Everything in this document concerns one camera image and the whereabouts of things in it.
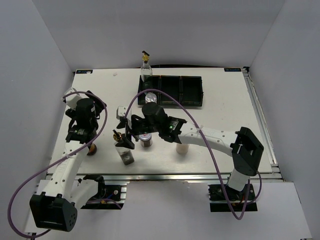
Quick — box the blue logo sticker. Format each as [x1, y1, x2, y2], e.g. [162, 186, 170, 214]
[75, 69, 93, 75]
[224, 67, 242, 72]

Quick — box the blue logo sticker right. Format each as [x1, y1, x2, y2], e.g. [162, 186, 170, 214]
[224, 67, 242, 72]

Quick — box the black three-compartment organizer tray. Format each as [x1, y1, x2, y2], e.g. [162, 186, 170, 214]
[137, 75, 204, 107]

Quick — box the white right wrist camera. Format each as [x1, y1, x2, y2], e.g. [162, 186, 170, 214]
[116, 106, 131, 123]

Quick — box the small brown spice jar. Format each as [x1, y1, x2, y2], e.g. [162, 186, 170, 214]
[87, 143, 97, 156]

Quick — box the glass bottle with brown sauce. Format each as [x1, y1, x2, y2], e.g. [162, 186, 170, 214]
[112, 129, 135, 166]

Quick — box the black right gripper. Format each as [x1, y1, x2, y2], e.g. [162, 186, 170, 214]
[115, 116, 161, 150]

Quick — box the blue label spice jar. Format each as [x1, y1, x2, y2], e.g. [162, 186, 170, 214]
[145, 92, 158, 104]

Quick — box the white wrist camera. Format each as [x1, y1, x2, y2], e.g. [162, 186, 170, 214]
[116, 106, 131, 123]
[61, 87, 82, 110]

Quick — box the blue logo sticker left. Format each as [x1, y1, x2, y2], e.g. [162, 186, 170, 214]
[75, 69, 93, 75]

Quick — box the silver lid pink salt jar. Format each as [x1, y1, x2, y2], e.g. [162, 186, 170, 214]
[175, 143, 189, 155]

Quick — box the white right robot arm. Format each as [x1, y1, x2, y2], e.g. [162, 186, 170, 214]
[116, 102, 264, 200]

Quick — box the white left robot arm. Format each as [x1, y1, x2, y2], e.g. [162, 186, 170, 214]
[29, 88, 106, 232]

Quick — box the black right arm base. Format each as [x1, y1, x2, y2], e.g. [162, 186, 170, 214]
[208, 184, 258, 213]

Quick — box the red lid dark spice jar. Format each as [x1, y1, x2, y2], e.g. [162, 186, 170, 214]
[139, 133, 153, 148]

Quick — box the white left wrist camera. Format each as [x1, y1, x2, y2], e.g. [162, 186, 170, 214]
[61, 87, 82, 110]

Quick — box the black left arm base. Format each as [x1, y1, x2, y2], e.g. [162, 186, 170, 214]
[77, 174, 127, 210]

